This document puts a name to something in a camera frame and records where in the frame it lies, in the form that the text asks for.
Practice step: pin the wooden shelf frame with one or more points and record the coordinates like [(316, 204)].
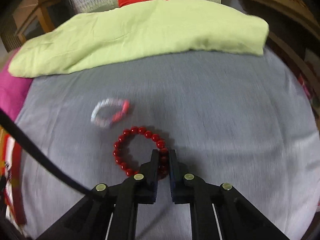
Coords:
[(294, 36)]

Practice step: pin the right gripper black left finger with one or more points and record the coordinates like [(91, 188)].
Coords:
[(124, 199)]

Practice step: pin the grey bed blanket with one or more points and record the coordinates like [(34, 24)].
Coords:
[(230, 118)]

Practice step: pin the light green bolster pillow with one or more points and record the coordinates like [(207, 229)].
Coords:
[(139, 30)]

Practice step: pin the magenta square pillow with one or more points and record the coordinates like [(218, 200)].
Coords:
[(14, 90)]

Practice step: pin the wooden cabinet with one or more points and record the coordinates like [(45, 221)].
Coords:
[(16, 27)]

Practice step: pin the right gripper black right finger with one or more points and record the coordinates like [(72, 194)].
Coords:
[(187, 188)]

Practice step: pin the red box lid tray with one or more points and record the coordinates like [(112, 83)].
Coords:
[(11, 153)]

